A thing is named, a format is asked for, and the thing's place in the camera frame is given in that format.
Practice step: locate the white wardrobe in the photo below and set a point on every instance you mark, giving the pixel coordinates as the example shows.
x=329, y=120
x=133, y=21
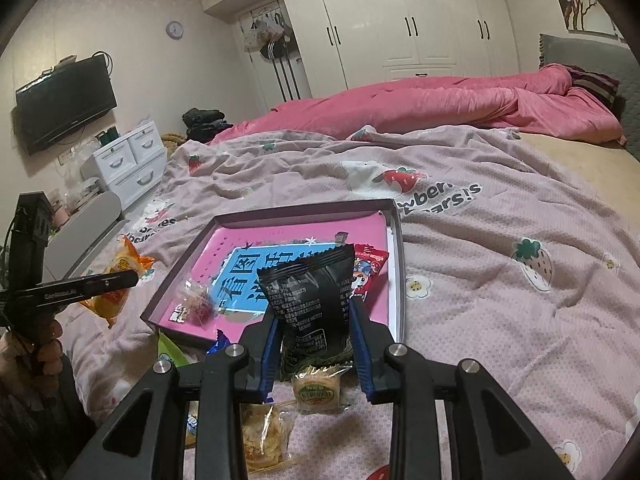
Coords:
x=400, y=10

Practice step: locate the pink shallow cardboard box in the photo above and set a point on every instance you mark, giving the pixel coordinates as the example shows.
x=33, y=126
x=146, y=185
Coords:
x=310, y=230

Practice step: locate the person's left hand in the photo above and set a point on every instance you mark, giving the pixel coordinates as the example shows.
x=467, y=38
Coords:
x=48, y=342

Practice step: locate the black clothes pile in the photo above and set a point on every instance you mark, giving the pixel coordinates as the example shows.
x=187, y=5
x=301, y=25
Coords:
x=205, y=120

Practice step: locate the pink quilt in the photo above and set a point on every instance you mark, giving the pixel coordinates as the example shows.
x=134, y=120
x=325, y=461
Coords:
x=400, y=105

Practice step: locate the beige bed sheet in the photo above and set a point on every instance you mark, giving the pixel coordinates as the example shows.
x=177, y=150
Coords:
x=600, y=170

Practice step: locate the pale green label snack packet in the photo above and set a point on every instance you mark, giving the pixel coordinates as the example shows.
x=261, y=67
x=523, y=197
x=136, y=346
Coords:
x=317, y=392

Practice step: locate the dark striped pillow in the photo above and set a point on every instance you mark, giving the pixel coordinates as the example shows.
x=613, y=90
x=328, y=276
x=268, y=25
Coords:
x=595, y=85

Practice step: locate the brown plush toy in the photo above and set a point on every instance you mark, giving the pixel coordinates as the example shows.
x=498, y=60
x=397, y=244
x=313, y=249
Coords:
x=173, y=140

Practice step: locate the tree wall poster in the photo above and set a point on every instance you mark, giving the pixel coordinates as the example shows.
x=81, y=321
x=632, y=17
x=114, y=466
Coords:
x=575, y=0

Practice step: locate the clear plastic organizer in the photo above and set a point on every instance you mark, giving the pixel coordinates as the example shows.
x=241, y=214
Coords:
x=75, y=200

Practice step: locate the clear candy packet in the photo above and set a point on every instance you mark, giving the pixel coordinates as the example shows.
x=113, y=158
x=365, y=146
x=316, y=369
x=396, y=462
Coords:
x=195, y=305

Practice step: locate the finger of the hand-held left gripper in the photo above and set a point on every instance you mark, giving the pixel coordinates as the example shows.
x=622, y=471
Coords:
x=112, y=282

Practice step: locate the white drawer cabinet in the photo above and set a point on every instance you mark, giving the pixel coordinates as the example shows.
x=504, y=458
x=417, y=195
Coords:
x=130, y=160

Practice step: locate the white rounded chair back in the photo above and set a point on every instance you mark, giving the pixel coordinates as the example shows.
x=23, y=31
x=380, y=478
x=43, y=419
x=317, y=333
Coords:
x=85, y=230

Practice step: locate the orange snack packet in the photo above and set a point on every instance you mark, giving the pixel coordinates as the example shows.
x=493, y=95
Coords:
x=122, y=260

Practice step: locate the grey quilted headboard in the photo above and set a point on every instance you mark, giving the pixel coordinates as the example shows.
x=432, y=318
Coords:
x=590, y=55

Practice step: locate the black flat television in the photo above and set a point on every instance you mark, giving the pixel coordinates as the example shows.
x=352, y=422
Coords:
x=65, y=100

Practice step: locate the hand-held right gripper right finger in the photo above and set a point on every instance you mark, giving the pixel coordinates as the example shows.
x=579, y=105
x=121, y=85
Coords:
x=361, y=360

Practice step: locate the red snack packet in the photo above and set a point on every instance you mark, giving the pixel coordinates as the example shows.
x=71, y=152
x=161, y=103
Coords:
x=371, y=270

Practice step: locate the clear biscuit packet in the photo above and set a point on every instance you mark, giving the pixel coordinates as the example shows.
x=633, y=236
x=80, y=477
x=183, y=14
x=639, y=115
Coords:
x=265, y=435

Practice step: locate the round wall clock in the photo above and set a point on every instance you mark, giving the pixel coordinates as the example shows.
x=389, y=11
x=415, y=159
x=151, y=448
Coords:
x=174, y=29

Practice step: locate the blue snack packet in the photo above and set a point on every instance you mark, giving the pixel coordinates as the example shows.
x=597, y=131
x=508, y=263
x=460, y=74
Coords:
x=220, y=342

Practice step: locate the dark bottles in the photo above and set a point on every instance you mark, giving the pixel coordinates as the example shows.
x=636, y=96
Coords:
x=107, y=136

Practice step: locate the black snack packet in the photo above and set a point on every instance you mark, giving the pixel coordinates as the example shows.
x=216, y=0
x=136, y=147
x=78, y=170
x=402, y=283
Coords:
x=310, y=295

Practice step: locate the hanging clothes and bags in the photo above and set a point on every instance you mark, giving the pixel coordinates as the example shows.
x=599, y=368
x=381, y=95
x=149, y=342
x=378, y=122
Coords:
x=267, y=35

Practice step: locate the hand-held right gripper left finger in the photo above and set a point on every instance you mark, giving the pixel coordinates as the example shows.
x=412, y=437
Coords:
x=270, y=360

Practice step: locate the dark green patterned snack packet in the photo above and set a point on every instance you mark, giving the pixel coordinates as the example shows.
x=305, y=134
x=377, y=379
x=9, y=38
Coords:
x=300, y=364

